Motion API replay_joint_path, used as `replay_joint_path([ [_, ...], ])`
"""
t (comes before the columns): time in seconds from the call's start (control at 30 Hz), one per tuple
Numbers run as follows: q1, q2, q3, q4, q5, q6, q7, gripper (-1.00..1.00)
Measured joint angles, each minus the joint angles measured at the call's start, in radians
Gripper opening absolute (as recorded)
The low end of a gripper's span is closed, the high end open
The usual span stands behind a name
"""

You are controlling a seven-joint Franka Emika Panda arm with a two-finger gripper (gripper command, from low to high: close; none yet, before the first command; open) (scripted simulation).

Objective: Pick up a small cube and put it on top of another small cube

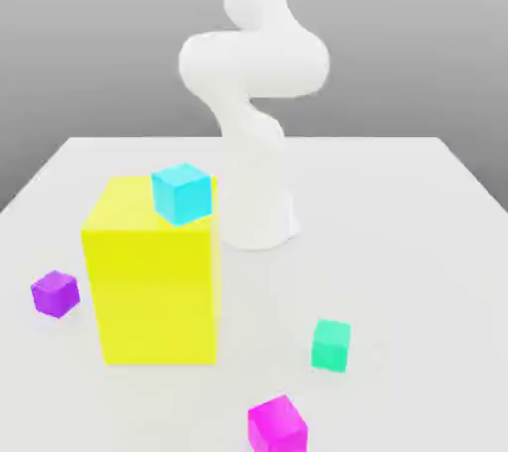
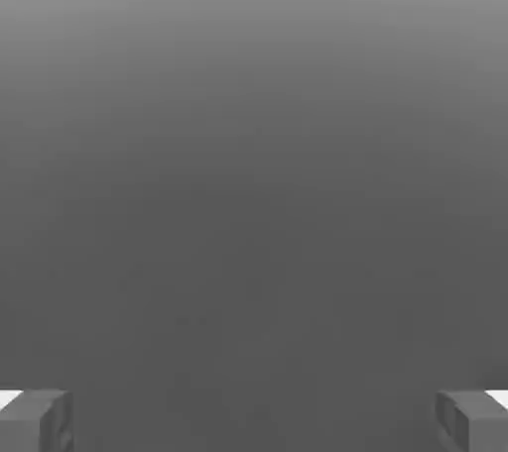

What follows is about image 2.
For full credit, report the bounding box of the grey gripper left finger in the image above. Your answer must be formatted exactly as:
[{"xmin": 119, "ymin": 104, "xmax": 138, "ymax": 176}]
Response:
[{"xmin": 0, "ymin": 388, "xmax": 75, "ymax": 452}]

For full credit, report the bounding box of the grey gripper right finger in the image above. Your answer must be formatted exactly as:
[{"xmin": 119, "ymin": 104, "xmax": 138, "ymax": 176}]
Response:
[{"xmin": 434, "ymin": 389, "xmax": 508, "ymax": 452}]

